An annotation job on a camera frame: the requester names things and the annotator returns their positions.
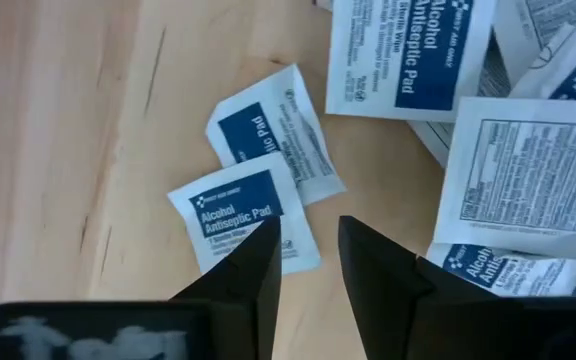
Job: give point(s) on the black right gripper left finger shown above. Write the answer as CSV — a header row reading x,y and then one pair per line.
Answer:
x,y
253,300

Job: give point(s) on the white navy wipe packet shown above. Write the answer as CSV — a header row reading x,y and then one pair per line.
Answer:
x,y
528,175
233,205
558,17
573,75
435,137
268,125
518,275
418,55

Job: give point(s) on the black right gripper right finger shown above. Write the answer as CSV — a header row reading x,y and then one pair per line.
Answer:
x,y
388,310

